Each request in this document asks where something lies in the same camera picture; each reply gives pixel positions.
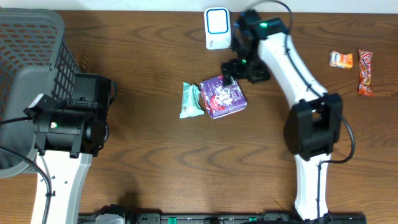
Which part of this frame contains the purple red noodle packet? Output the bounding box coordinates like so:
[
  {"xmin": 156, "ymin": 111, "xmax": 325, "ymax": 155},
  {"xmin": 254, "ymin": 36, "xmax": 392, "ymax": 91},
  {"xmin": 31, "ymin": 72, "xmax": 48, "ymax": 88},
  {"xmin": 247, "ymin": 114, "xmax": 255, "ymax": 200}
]
[{"xmin": 200, "ymin": 75, "xmax": 247, "ymax": 119}]

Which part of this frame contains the teal white snack packet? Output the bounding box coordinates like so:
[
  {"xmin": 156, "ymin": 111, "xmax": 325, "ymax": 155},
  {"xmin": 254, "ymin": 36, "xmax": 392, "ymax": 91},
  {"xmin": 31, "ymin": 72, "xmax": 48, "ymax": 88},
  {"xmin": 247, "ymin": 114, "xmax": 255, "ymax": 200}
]
[{"xmin": 179, "ymin": 82, "xmax": 205, "ymax": 119}]

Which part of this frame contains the small orange snack packet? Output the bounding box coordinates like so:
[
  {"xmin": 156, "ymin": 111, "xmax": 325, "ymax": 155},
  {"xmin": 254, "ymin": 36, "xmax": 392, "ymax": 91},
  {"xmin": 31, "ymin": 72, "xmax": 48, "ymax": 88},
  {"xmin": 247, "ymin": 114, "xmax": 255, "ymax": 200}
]
[{"xmin": 329, "ymin": 50, "xmax": 353, "ymax": 69}]

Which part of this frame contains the red orange snack bag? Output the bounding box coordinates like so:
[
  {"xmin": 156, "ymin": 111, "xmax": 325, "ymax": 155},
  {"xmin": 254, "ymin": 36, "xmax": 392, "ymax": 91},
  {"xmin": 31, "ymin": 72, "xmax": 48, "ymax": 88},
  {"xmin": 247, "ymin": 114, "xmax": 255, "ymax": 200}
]
[{"xmin": 358, "ymin": 50, "xmax": 374, "ymax": 96}]

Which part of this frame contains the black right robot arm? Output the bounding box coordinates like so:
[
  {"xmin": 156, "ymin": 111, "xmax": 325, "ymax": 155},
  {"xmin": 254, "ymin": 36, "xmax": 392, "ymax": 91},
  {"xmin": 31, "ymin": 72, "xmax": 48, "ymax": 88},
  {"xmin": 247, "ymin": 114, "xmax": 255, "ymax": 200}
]
[{"xmin": 221, "ymin": 9, "xmax": 343, "ymax": 223}]

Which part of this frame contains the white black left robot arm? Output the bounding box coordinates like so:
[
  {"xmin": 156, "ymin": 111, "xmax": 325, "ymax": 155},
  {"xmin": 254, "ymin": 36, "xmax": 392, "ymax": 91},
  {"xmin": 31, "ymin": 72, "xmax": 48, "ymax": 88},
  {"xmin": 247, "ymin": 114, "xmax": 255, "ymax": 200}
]
[{"xmin": 24, "ymin": 73, "xmax": 117, "ymax": 223}]

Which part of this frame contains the white barcode scanner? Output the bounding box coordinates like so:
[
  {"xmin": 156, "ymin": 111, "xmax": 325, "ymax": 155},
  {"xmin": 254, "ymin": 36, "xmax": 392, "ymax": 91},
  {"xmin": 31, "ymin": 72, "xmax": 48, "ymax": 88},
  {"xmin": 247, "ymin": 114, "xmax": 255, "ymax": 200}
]
[{"xmin": 203, "ymin": 7, "xmax": 231, "ymax": 50}]

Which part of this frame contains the dark grey plastic basket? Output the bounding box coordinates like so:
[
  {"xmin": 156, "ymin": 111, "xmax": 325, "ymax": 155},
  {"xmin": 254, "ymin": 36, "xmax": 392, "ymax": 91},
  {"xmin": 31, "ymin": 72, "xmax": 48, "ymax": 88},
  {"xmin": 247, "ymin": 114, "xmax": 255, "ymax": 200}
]
[{"xmin": 0, "ymin": 7, "xmax": 82, "ymax": 179}]

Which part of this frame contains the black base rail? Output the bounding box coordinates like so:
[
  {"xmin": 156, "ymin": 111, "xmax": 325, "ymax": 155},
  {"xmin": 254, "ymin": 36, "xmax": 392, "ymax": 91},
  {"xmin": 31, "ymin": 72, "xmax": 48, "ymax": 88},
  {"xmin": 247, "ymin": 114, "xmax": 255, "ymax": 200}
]
[{"xmin": 77, "ymin": 212, "xmax": 368, "ymax": 224}]

